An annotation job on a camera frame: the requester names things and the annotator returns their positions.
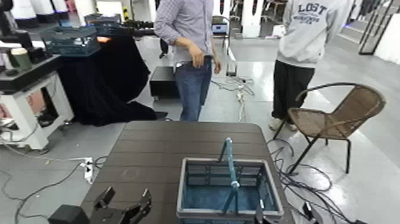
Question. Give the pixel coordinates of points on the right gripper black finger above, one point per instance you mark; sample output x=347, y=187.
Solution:
x=259, y=214
x=311, y=214

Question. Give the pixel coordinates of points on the blue plastic crate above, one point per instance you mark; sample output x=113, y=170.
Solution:
x=70, y=40

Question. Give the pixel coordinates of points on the orange object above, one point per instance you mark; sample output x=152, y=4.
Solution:
x=103, y=39

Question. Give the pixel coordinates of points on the green cup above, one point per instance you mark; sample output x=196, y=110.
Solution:
x=21, y=58

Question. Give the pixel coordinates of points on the white stand with black top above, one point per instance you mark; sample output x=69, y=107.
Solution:
x=28, y=94

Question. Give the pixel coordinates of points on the black cloth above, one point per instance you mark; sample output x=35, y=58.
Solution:
x=106, y=78

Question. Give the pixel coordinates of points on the person in grey hoodie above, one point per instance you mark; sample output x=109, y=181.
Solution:
x=303, y=37

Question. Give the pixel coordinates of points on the brown wicker chair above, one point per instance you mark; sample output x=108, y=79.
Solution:
x=337, y=119

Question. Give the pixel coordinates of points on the small monitor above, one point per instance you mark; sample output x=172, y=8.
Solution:
x=219, y=26

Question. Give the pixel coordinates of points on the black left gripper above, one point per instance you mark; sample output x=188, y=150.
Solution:
x=106, y=217

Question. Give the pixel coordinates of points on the dark plastic crate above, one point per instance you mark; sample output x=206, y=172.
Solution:
x=104, y=25

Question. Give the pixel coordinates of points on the metal floor stand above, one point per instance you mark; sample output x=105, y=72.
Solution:
x=231, y=56

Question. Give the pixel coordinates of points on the person in checked shirt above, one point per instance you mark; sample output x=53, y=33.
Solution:
x=190, y=37

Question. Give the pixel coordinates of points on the white power strip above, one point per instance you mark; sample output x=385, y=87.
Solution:
x=88, y=170

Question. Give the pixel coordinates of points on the black box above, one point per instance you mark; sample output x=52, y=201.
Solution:
x=162, y=83

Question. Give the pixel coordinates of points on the black metal frame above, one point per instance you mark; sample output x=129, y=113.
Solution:
x=375, y=28

